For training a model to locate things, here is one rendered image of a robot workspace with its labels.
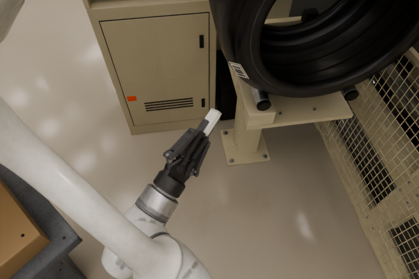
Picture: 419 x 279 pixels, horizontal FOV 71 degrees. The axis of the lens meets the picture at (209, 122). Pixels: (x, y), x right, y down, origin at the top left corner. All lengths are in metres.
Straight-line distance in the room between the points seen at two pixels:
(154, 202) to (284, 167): 1.25
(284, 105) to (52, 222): 0.84
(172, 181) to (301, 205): 1.17
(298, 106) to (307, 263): 0.89
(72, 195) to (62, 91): 1.93
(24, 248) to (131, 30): 0.92
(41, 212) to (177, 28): 0.91
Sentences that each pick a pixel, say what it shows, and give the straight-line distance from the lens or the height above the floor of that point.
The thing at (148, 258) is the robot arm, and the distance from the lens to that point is 0.56.
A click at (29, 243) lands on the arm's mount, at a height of 0.72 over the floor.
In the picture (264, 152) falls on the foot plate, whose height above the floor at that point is 0.01.
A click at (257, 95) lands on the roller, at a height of 0.92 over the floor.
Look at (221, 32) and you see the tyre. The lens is 0.73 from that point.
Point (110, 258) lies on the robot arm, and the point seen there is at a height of 0.89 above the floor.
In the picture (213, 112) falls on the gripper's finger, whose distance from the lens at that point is 0.75.
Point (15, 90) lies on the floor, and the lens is 2.61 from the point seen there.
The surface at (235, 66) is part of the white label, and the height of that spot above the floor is 1.06.
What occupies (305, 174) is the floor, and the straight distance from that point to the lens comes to 1.87.
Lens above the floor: 1.58
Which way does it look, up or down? 52 degrees down
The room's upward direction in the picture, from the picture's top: straight up
